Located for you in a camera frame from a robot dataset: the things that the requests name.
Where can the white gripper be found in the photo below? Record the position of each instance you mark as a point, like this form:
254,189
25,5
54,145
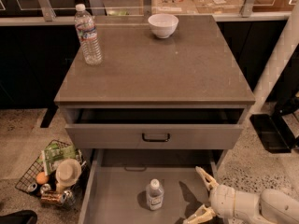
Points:
223,200

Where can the blue plastic bottle white cap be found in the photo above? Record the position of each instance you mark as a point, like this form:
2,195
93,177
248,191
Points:
154,194

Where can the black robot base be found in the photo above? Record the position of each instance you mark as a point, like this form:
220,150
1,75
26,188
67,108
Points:
279,132

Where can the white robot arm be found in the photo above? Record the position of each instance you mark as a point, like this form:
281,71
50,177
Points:
271,206

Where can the grey top drawer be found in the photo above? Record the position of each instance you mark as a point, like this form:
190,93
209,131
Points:
190,128

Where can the grey drawer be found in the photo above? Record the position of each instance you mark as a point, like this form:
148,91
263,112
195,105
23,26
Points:
116,189
190,128

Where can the grey middle drawer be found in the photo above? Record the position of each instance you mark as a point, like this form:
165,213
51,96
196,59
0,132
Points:
116,189

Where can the grey drawer cabinet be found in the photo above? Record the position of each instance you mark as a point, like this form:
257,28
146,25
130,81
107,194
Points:
193,68

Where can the clear water bottle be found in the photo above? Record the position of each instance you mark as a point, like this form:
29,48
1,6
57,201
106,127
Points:
87,36

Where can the beige round lid container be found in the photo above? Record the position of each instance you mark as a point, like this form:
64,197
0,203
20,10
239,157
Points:
68,172

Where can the brown patterned can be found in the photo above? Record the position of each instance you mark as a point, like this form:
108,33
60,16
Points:
53,197

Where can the silver soda can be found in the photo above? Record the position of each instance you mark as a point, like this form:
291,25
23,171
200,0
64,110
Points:
45,188

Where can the green chip bag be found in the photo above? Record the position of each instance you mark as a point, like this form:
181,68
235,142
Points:
55,153

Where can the orange fruit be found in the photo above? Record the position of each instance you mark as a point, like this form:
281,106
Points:
42,179

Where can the white bowl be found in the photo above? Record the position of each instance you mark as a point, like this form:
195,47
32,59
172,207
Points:
163,25

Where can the black object bottom left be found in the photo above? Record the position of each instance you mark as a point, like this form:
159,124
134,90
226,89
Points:
20,217

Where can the black drawer handle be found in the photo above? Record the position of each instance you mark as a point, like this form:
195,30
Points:
156,137

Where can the black wire basket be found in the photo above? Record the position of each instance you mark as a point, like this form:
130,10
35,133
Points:
27,182

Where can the grey metal railing frame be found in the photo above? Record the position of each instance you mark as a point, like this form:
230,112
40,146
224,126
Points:
38,11

